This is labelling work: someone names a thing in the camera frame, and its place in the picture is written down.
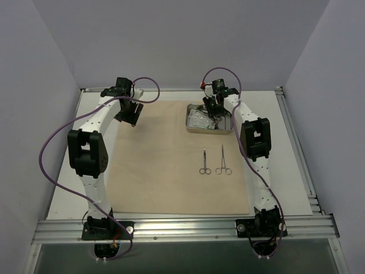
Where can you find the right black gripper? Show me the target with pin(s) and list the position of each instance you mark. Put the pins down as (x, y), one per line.
(211, 105)

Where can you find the green white suture packet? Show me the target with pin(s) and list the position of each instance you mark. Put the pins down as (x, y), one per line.
(198, 119)

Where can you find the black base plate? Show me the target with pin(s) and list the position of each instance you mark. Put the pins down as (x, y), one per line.
(103, 229)
(258, 228)

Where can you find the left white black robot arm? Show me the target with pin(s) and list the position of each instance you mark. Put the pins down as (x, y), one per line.
(88, 153)

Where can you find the stainless steel instrument tray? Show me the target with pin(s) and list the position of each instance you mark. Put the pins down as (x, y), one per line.
(201, 107)

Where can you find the steel needle holder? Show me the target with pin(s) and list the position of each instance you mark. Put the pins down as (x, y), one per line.
(220, 123)

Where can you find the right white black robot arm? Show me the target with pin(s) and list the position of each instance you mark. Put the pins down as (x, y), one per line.
(254, 139)

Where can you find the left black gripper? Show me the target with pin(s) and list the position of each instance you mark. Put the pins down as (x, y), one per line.
(130, 115)

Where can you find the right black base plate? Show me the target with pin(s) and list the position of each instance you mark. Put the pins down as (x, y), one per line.
(258, 228)

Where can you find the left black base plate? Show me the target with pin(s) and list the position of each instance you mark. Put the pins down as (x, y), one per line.
(103, 229)

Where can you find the front aluminium rail frame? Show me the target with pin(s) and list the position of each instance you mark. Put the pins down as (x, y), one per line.
(185, 230)

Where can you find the steel surgical scissors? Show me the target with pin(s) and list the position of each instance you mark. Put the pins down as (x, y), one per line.
(205, 170)

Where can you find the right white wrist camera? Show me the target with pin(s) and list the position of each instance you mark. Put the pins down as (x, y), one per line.
(207, 88)

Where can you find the back aluminium rail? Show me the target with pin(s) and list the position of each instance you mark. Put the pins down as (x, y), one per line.
(172, 89)

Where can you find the steel forceps clamp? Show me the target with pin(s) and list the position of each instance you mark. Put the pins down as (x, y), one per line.
(223, 168)

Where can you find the beige surgical wrap cloth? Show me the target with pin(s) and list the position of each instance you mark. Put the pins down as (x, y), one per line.
(155, 167)

